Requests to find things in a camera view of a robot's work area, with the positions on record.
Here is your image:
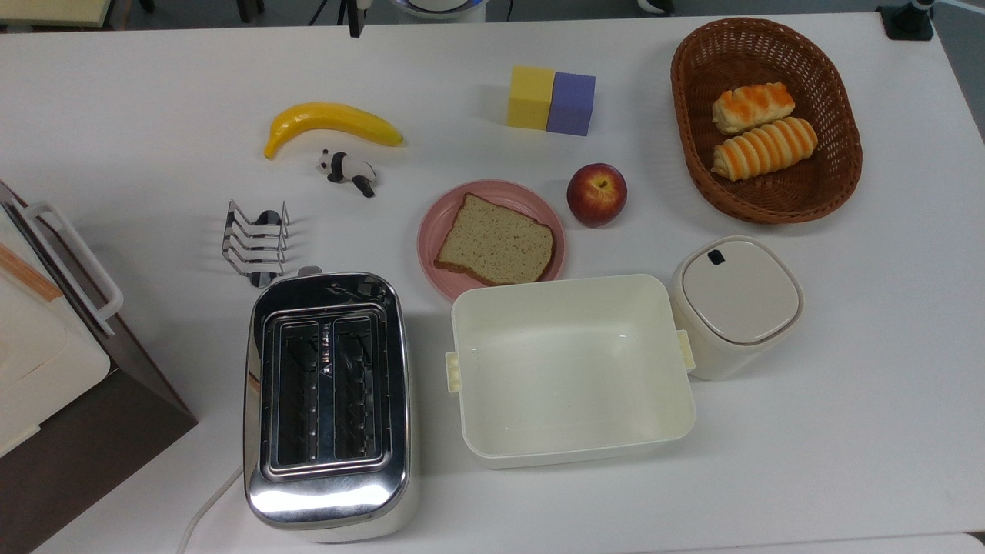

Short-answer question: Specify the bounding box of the beige board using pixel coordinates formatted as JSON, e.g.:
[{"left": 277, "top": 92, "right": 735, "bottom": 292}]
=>
[{"left": 0, "top": 0, "right": 112, "bottom": 30}]

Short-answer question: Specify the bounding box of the cream plastic container box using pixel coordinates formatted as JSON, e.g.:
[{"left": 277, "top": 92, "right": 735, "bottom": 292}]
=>
[{"left": 446, "top": 274, "right": 697, "bottom": 469}]

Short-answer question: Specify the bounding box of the small cream lidded bin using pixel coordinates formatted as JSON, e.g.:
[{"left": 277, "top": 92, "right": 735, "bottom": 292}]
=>
[{"left": 669, "top": 235, "right": 805, "bottom": 381}]

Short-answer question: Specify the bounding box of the long striped bread roll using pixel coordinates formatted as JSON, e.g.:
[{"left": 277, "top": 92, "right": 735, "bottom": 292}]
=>
[{"left": 711, "top": 117, "right": 819, "bottom": 182}]

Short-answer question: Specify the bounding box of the metal toast rack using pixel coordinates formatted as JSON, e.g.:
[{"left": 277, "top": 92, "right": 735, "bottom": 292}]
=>
[{"left": 222, "top": 199, "right": 291, "bottom": 289}]

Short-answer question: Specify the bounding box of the short glazed bread roll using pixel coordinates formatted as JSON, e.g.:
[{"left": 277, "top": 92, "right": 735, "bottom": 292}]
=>
[{"left": 712, "top": 82, "right": 796, "bottom": 135}]

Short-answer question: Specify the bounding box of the panda figurine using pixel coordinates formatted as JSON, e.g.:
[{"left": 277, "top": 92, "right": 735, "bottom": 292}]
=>
[{"left": 316, "top": 149, "right": 378, "bottom": 199}]

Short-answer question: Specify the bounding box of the red apple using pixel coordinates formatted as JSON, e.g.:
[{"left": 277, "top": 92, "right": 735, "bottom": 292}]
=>
[{"left": 567, "top": 163, "right": 628, "bottom": 229}]

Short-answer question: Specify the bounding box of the white toaster cable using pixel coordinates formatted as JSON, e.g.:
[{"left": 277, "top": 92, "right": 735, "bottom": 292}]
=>
[{"left": 177, "top": 466, "right": 245, "bottom": 554}]

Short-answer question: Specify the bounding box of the cream wooden cabinet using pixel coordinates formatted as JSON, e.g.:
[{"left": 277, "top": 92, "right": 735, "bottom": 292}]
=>
[{"left": 0, "top": 204, "right": 112, "bottom": 459}]

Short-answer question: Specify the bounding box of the brown wicker basket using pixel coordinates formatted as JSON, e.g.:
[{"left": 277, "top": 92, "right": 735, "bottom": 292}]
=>
[{"left": 670, "top": 18, "right": 863, "bottom": 225}]

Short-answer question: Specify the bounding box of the yellow banana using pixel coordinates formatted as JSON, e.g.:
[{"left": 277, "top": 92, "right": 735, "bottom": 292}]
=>
[{"left": 264, "top": 102, "right": 405, "bottom": 160}]

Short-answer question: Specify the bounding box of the pink plate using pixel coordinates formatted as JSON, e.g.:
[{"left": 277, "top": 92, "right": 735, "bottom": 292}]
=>
[{"left": 417, "top": 180, "right": 567, "bottom": 302}]

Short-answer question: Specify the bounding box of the bread slice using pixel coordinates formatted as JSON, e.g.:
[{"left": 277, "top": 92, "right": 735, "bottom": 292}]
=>
[{"left": 433, "top": 192, "right": 555, "bottom": 286}]

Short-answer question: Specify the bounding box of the cream chrome toaster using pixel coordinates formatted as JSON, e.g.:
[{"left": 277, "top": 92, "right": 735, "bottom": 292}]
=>
[{"left": 243, "top": 267, "right": 420, "bottom": 543}]

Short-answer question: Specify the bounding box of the black stand base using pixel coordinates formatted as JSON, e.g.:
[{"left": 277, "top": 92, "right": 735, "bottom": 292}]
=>
[{"left": 877, "top": 0, "right": 936, "bottom": 41}]

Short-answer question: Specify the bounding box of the purple foam block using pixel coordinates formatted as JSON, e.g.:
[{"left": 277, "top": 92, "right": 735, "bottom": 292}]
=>
[{"left": 546, "top": 72, "right": 596, "bottom": 137}]

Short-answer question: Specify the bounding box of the yellow foam block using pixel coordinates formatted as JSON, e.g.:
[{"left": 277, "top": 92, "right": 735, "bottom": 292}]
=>
[{"left": 507, "top": 65, "right": 556, "bottom": 130}]

